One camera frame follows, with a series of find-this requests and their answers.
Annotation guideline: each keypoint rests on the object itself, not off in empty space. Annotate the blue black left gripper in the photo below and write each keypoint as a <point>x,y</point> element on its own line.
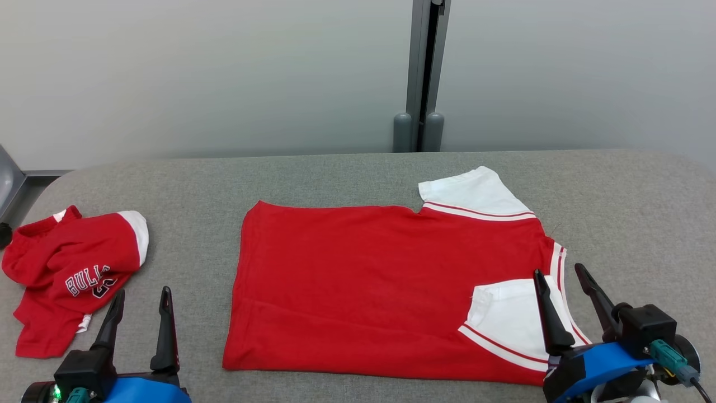
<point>145,392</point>

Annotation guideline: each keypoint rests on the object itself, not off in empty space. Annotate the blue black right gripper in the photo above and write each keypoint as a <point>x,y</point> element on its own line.
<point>598,364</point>

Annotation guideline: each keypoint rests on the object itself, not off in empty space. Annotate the red white Bulls jersey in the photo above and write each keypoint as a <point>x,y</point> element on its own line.
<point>363,280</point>
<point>56,263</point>

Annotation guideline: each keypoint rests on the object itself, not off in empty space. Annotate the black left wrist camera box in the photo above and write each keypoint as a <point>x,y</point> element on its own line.
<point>84,372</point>

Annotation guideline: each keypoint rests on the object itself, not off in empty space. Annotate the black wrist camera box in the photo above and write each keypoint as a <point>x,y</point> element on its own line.
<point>84,372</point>
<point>646,330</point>

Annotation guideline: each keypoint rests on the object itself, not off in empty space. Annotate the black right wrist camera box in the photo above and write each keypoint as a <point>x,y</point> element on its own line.
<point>646,330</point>

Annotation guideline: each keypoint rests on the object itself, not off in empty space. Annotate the grey partition post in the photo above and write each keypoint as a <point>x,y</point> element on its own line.
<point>417,67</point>

